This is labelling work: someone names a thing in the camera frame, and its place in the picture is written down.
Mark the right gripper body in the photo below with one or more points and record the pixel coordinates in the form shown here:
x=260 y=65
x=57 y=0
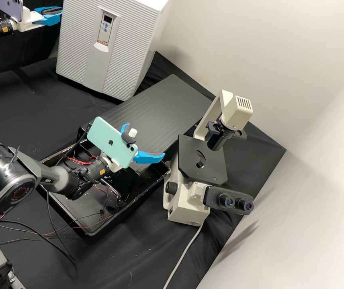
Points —
x=114 y=165

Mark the left wrist camera phone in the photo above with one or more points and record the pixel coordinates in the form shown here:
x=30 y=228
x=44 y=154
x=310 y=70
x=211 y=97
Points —
x=9 y=7

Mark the cream microscope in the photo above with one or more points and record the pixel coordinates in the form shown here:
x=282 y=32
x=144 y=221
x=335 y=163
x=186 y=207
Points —
x=184 y=192

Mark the black platform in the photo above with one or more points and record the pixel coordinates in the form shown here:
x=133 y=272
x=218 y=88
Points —
x=160 y=111

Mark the white incubator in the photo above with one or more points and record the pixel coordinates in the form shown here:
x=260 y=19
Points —
x=157 y=3

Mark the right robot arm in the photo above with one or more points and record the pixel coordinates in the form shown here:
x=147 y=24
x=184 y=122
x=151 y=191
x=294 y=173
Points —
x=54 y=177

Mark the wrist camera phone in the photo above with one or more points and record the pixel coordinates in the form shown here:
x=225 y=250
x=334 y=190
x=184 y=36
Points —
x=108 y=141
x=9 y=7

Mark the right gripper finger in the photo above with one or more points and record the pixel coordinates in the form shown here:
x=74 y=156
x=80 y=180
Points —
x=148 y=159
x=124 y=126

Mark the right wrist camera phone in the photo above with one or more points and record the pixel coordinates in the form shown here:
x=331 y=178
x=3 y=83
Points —
x=108 y=141

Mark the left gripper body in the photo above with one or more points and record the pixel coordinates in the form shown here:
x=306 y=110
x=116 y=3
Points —
x=28 y=22

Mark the black tray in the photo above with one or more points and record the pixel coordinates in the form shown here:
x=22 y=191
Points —
x=93 y=210

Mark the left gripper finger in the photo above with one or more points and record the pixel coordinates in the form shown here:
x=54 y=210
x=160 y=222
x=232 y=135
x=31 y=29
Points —
x=39 y=10
x=51 y=19

